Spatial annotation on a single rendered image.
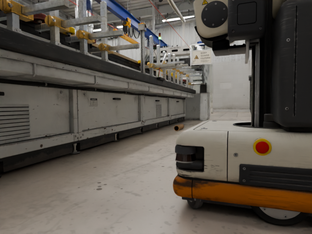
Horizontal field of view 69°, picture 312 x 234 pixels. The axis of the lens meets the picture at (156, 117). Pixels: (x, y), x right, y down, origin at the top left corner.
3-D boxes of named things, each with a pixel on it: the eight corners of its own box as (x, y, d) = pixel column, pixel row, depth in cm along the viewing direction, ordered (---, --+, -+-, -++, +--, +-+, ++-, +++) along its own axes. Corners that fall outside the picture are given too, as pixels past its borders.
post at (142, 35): (145, 74, 244) (145, 31, 242) (144, 73, 240) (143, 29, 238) (141, 74, 246) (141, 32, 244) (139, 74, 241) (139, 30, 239)
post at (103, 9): (107, 66, 175) (106, 2, 172) (105, 65, 172) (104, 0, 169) (104, 66, 176) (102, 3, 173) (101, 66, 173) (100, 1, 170)
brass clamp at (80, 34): (95, 42, 157) (95, 35, 157) (82, 37, 144) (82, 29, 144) (87, 43, 159) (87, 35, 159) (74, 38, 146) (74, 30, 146)
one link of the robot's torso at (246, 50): (259, 62, 103) (259, 6, 102) (266, 48, 76) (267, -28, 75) (199, 67, 112) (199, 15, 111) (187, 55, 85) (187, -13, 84)
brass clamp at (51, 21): (70, 31, 133) (70, 22, 133) (52, 23, 121) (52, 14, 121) (61, 32, 136) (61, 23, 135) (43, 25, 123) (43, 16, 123)
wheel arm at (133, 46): (139, 49, 170) (139, 43, 169) (137, 48, 166) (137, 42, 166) (90, 54, 184) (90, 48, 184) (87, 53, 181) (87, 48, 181)
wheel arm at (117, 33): (123, 37, 146) (123, 30, 146) (121, 35, 143) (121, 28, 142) (68, 43, 161) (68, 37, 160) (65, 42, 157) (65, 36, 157)
